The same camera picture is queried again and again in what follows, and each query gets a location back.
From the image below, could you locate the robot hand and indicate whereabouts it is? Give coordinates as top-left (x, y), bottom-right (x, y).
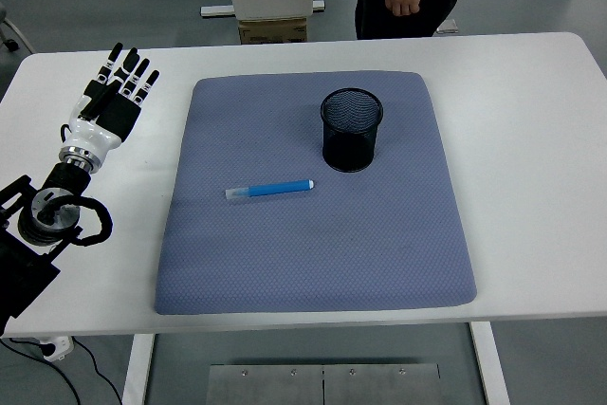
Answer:
top-left (60, 42), bottom-right (161, 163)

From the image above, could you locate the blue marker with clear cap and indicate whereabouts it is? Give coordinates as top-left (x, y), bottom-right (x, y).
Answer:
top-left (224, 178), bottom-right (316, 205)

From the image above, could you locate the black mesh pen holder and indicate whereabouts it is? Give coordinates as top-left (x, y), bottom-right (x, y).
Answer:
top-left (320, 87), bottom-right (384, 174)

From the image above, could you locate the white chair base with caster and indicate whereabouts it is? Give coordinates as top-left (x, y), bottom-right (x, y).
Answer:
top-left (0, 1), bottom-right (37, 55)

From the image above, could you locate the brown cardboard box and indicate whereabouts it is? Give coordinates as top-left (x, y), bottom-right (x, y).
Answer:
top-left (237, 17), bottom-right (309, 45)

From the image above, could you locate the white stand base bar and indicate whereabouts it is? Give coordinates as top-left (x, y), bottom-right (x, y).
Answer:
top-left (200, 0), bottom-right (326, 17)

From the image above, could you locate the white power strip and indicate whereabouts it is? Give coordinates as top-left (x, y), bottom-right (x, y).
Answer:
top-left (35, 336), bottom-right (75, 362)

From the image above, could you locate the white table leg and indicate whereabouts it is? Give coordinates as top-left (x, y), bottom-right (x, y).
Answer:
top-left (469, 322), bottom-right (511, 405)
top-left (121, 333), bottom-right (156, 405)

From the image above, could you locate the blue-grey quilted mat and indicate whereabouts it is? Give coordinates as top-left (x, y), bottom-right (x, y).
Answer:
top-left (154, 70), bottom-right (478, 316)

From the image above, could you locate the black floor cable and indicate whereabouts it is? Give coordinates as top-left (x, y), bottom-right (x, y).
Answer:
top-left (0, 338), bottom-right (81, 405)
top-left (73, 338), bottom-right (123, 405)

